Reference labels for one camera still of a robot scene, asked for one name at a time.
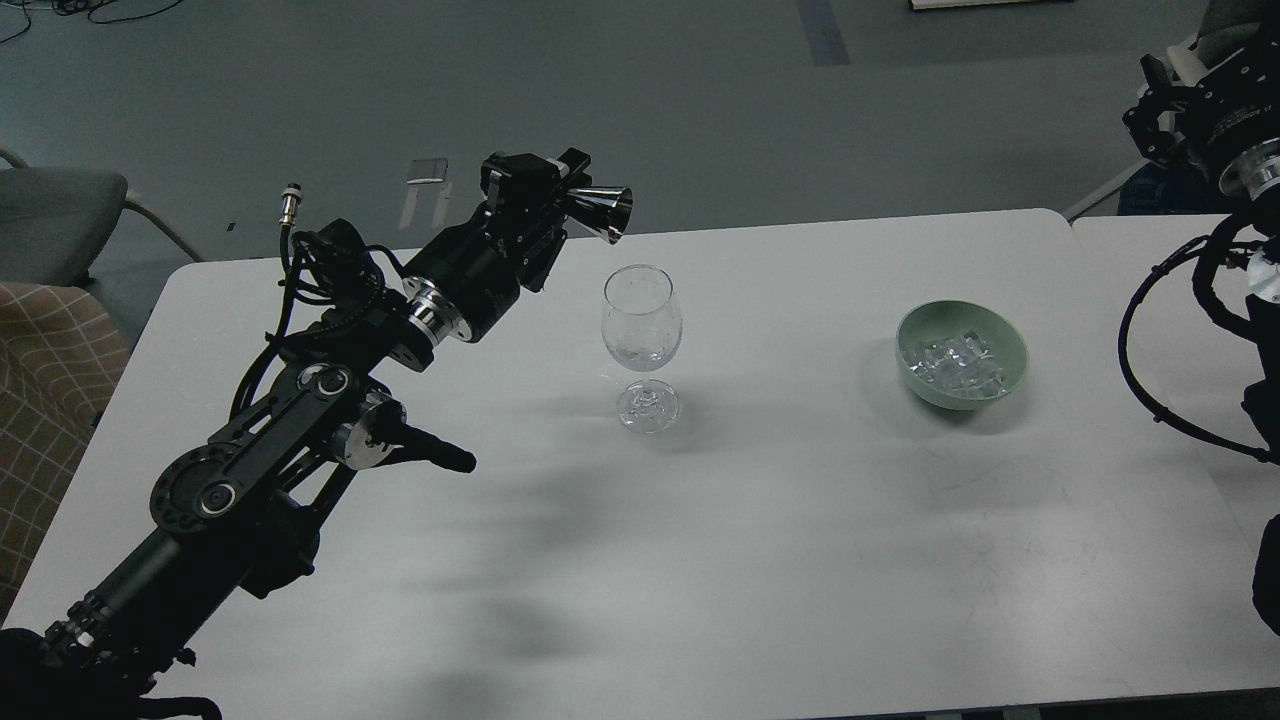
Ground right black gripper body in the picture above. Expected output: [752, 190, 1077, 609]
[1176, 26, 1279, 204]

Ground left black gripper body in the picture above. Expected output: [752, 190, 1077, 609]
[402, 202, 567, 345]

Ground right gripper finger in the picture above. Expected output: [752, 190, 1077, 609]
[1123, 53, 1206, 170]

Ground steel cocktail jigger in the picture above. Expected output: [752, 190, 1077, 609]
[557, 186, 634, 245]

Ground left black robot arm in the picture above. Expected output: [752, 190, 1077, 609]
[3, 149, 634, 719]

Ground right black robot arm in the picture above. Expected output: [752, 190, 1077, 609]
[1119, 8, 1277, 632]

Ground clear wine glass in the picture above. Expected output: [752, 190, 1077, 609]
[602, 264, 684, 436]

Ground clear ice cubes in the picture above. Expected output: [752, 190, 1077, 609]
[899, 331, 1010, 398]

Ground person in white shirt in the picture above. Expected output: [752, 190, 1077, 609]
[1116, 163, 1229, 217]

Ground white office chair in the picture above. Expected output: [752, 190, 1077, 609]
[1068, 1, 1279, 234]

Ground metal floor plate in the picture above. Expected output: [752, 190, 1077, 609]
[398, 158, 453, 231]

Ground green ceramic bowl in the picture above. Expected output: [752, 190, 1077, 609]
[893, 299, 1030, 413]

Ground checkered beige cushion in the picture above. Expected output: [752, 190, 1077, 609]
[1, 282, 131, 615]

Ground black floor cables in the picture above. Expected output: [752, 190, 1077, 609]
[0, 0, 186, 44]

